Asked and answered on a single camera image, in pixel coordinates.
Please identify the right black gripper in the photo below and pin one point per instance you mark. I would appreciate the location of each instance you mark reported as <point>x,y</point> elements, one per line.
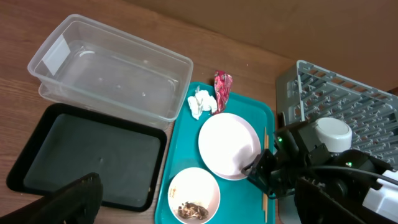
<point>275,179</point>

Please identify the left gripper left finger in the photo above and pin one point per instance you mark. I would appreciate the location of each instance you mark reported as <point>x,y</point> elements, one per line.
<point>77,202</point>

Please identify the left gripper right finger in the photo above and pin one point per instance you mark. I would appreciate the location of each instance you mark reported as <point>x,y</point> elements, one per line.
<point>315,206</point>

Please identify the wooden chopstick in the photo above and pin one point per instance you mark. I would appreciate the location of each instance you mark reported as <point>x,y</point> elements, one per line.
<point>265,197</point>

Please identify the pink round plate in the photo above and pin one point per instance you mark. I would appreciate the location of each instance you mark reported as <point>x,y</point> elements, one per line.
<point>227,143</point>

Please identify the white napkin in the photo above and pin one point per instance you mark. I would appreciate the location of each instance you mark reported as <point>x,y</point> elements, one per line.
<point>201,101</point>

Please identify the red snack wrapper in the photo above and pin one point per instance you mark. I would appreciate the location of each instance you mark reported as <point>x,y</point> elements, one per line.
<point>222,85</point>

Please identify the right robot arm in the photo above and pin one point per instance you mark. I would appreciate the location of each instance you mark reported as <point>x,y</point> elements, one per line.
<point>346,187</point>

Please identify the grey dishwasher rack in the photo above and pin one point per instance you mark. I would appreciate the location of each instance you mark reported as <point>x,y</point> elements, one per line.
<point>307,92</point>

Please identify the teal serving tray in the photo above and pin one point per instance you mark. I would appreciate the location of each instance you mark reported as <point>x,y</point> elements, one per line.
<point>241,202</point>

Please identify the black plastic tray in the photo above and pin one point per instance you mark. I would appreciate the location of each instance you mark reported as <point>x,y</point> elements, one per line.
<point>70,142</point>

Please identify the pink bowl with food scraps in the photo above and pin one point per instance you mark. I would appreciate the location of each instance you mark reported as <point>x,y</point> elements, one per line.
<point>194,185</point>

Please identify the food scraps in bowl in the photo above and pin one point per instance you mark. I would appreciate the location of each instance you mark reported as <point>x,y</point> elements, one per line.
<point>190,210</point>

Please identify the clear plastic storage bin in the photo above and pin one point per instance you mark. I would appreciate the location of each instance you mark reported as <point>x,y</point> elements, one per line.
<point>95,66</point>

